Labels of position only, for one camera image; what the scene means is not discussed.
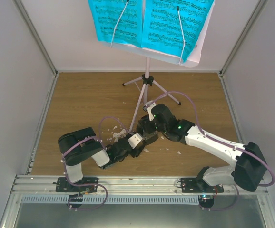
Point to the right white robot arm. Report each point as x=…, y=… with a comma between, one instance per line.
x=246, y=165

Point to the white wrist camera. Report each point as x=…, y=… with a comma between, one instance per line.
x=148, y=107
x=135, y=140

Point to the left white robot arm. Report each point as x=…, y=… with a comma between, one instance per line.
x=78, y=146

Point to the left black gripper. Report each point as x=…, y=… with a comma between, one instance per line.
x=137, y=152

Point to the cyan sheet music page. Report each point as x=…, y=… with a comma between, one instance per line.
x=118, y=21
x=173, y=27

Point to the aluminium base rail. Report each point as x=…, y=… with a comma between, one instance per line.
x=117, y=190

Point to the white music stand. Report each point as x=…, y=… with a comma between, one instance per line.
x=192, y=61

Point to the black metronome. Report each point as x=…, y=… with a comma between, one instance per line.
x=148, y=139

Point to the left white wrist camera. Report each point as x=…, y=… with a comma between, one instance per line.
x=135, y=140

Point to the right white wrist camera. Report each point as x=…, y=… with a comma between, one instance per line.
x=148, y=107

